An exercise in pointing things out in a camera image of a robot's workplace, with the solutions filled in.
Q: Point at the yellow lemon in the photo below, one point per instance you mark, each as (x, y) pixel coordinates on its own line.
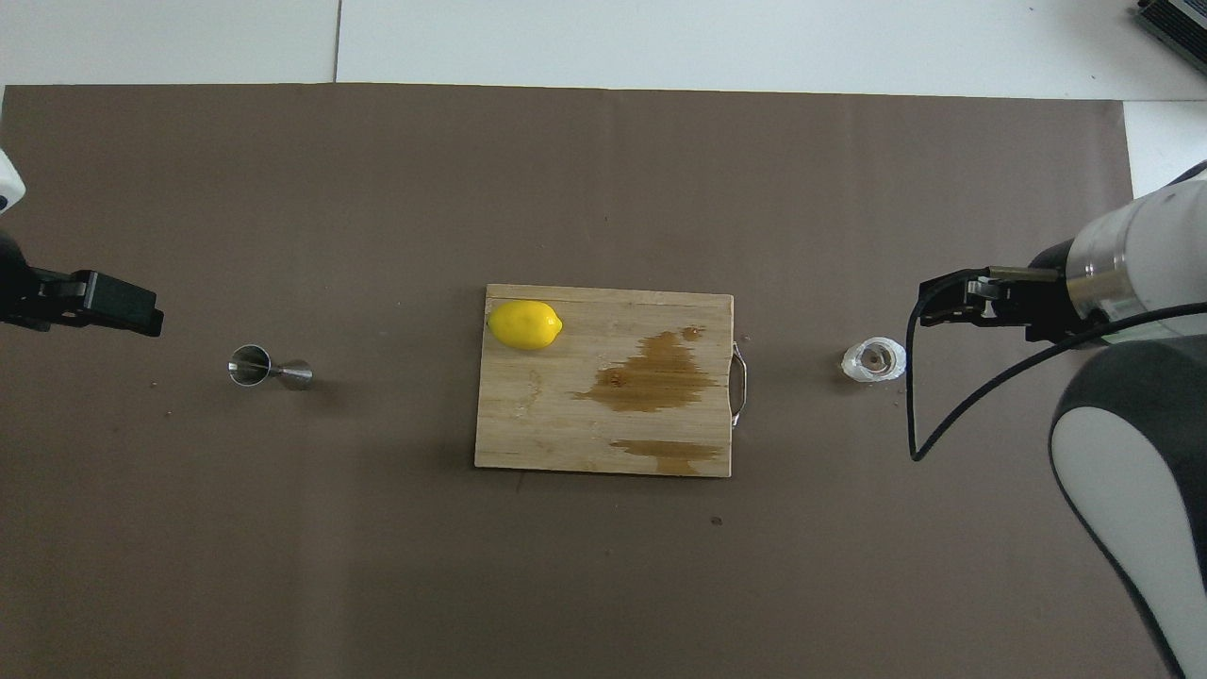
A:
(523, 325)

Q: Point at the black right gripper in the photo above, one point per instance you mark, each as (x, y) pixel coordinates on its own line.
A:
(1051, 302)

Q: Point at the dark ribbed metal device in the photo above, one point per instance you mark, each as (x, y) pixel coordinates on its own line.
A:
(1179, 19)

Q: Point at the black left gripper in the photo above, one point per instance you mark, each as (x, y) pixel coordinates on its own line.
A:
(9, 273)

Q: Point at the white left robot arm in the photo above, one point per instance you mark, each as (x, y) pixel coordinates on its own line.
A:
(8, 184)

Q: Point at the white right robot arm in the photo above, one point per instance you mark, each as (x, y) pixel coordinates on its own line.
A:
(1132, 490)

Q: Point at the wooden cutting board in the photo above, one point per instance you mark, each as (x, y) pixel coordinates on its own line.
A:
(566, 415)

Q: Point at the brown paper table mat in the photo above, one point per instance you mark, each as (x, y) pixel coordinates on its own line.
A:
(603, 189)

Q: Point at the steel double jigger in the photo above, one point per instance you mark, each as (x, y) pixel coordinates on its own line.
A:
(250, 366)

